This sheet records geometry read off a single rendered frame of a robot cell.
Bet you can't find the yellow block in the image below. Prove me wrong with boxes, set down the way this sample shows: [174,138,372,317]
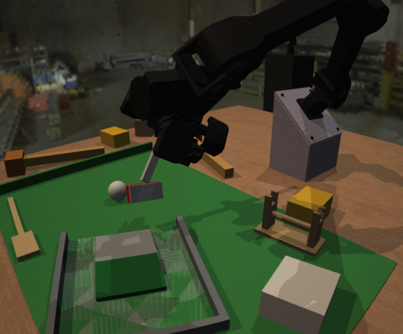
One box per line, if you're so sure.
[285,186,333,224]
[100,127,130,149]

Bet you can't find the green mat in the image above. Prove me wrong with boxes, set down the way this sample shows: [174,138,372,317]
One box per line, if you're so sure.
[0,150,397,334]

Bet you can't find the white golf ball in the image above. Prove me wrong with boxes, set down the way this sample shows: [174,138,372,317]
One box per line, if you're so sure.
[108,181,127,201]

